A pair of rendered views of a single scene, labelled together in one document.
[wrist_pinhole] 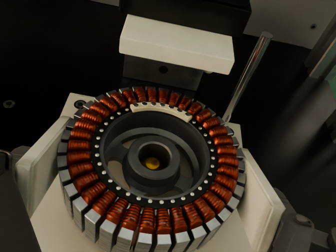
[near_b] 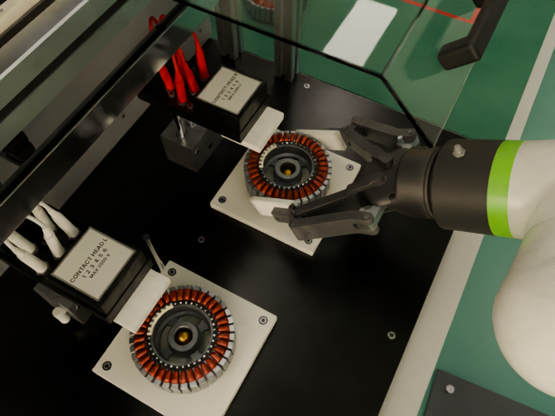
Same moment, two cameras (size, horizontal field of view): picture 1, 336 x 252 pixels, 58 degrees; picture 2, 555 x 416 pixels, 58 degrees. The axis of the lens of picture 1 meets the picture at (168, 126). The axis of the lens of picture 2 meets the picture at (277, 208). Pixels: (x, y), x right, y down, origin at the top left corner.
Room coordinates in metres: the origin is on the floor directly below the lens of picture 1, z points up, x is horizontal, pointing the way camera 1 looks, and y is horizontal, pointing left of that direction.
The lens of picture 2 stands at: (-0.10, 0.31, 1.35)
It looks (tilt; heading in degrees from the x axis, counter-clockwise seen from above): 60 degrees down; 306
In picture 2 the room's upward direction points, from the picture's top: straight up
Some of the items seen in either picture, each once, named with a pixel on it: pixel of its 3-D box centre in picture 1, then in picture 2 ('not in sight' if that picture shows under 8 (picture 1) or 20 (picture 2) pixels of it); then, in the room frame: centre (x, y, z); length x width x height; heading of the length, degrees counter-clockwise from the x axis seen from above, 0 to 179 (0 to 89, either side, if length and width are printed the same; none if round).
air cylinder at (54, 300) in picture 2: not in sight; (80, 280); (0.22, 0.26, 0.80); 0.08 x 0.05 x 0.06; 98
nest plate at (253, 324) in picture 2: not in sight; (187, 343); (0.08, 0.24, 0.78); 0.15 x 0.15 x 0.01; 8
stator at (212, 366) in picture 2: not in sight; (183, 338); (0.08, 0.24, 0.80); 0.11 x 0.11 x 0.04
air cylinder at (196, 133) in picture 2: (167, 47); (194, 134); (0.25, 0.02, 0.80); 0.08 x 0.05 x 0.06; 98
